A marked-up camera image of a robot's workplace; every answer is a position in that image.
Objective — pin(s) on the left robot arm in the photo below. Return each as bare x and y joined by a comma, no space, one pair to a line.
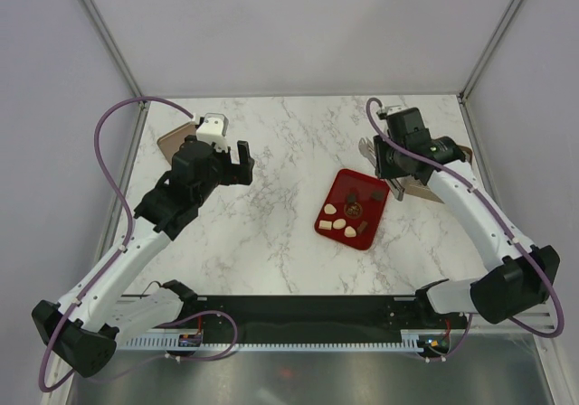
85,326

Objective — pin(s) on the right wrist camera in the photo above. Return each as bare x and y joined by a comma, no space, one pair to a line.
398,109

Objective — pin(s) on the aluminium profile rail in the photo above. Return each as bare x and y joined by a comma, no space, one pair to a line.
539,320

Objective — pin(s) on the aluminium frame post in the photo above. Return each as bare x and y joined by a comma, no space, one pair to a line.
499,32
106,37

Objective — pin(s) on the left aluminium frame post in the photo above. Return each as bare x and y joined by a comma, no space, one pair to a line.
106,37

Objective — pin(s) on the gold chocolate box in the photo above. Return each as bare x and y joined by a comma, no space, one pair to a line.
415,188

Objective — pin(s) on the right aluminium frame post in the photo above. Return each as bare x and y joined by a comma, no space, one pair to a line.
499,32

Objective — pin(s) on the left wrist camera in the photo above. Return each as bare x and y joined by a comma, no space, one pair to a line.
212,131

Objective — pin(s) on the cream oval chocolate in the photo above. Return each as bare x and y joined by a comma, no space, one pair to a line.
339,224

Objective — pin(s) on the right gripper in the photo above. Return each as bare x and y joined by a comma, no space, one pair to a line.
383,170

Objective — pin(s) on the red lacquer tray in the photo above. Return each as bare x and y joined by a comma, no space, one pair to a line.
353,209

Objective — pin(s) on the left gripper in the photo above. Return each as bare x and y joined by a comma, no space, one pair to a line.
237,174

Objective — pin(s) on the steel kitchen tongs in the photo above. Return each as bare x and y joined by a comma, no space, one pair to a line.
369,154

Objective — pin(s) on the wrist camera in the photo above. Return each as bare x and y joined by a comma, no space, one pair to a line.
398,109
212,131

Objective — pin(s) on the cream rectangular chocolate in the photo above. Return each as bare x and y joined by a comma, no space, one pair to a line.
325,225

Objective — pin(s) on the white cable duct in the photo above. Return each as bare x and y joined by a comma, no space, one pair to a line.
174,342

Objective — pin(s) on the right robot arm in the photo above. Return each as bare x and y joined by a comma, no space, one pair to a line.
519,274

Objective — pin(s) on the gold box lid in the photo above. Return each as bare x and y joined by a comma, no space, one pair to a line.
170,142

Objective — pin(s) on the cream heart chocolate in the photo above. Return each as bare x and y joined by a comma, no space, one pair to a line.
350,232

